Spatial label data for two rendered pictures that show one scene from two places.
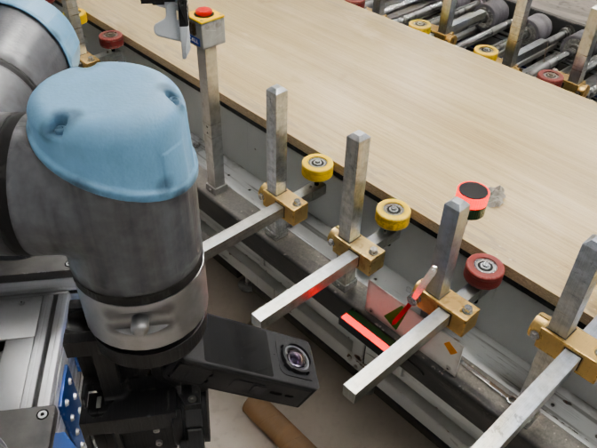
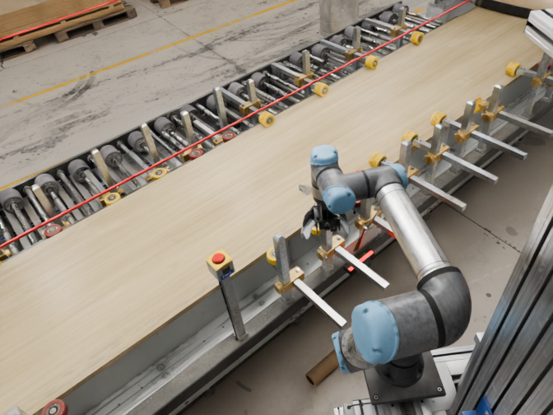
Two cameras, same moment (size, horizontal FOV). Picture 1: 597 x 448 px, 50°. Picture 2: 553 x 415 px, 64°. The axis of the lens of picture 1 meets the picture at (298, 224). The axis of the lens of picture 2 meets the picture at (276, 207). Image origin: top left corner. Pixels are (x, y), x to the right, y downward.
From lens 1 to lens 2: 1.69 m
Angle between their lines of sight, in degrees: 57
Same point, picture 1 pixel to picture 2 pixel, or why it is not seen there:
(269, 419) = (326, 366)
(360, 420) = (317, 326)
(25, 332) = (443, 366)
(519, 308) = not seen: hidden behind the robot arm
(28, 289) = not seen: hidden behind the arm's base
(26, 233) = not seen: outside the picture
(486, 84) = (199, 178)
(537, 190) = (299, 174)
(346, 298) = (337, 268)
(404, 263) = (304, 247)
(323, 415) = (313, 344)
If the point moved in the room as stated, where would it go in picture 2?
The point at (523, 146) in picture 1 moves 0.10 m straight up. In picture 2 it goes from (262, 173) to (260, 158)
